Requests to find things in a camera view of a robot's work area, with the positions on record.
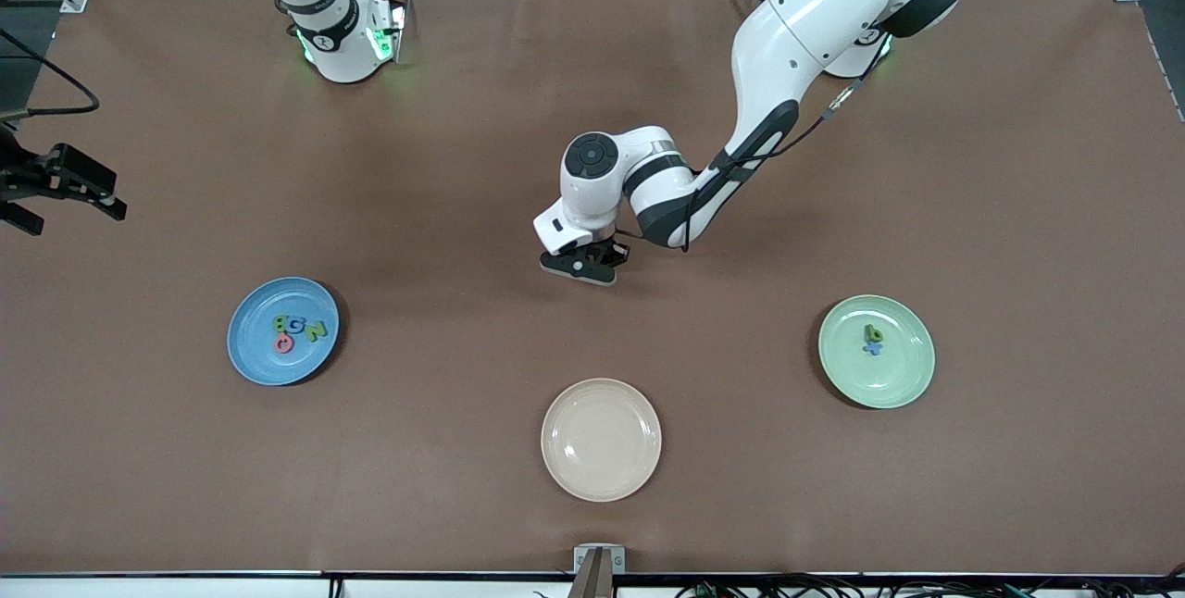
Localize beige plate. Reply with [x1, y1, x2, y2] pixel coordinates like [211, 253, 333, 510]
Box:
[541, 378, 663, 503]

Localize blue plate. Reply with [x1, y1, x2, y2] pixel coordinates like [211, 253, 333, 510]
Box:
[227, 277, 341, 387]

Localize green plate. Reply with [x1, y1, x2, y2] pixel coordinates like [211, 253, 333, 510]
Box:
[818, 294, 936, 410]

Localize brown table cover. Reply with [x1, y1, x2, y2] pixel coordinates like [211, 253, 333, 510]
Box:
[0, 0, 1185, 576]

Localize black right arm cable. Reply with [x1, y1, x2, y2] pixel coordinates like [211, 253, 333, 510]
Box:
[0, 24, 101, 122]

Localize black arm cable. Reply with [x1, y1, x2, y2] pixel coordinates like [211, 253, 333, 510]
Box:
[0, 24, 101, 122]
[611, 33, 894, 252]

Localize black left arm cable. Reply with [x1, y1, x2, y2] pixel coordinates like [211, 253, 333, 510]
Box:
[611, 33, 894, 252]

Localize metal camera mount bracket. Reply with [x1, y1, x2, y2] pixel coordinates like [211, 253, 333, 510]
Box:
[567, 543, 628, 598]

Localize black right base cable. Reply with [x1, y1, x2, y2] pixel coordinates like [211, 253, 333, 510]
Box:
[366, 0, 412, 39]

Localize white table edge rail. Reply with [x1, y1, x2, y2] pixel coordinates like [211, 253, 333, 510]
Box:
[0, 572, 1185, 598]

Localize tangled black floor cables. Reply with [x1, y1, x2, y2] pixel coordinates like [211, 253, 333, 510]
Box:
[676, 564, 1185, 598]

